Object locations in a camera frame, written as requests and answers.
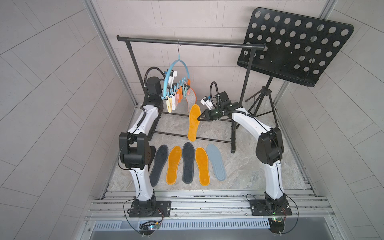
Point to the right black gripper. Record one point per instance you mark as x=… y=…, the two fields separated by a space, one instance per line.
x=210 y=113

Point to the light blue insole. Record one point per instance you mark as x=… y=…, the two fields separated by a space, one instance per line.
x=215 y=157

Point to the blue multi-clip hanger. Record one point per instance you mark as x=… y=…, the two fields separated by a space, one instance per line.
x=175 y=81

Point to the orange yellow shoe insole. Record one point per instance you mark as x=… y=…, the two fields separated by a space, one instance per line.
x=173 y=164

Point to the dark grey shoe insole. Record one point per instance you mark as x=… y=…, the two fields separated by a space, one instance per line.
x=160 y=159

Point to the black shoe insole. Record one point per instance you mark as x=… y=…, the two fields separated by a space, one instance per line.
x=153 y=153

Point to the black garment rack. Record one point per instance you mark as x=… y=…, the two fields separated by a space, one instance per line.
x=159 y=86

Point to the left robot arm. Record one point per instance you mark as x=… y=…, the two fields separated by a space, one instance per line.
x=145 y=162

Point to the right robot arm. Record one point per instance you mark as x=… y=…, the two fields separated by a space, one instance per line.
x=269 y=148

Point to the black perforated music stand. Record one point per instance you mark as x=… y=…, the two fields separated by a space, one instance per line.
x=297 y=48

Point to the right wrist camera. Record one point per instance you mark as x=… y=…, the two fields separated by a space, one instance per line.
x=207 y=101

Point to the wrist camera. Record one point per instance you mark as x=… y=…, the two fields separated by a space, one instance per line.
x=207 y=101
x=170 y=82

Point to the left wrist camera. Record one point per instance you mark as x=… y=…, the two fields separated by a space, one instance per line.
x=170 y=82

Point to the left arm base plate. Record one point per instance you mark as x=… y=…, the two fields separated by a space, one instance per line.
x=149 y=209

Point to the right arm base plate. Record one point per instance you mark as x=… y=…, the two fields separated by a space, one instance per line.
x=259 y=208

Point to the aluminium mounting rail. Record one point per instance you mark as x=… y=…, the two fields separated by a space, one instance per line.
x=210 y=204

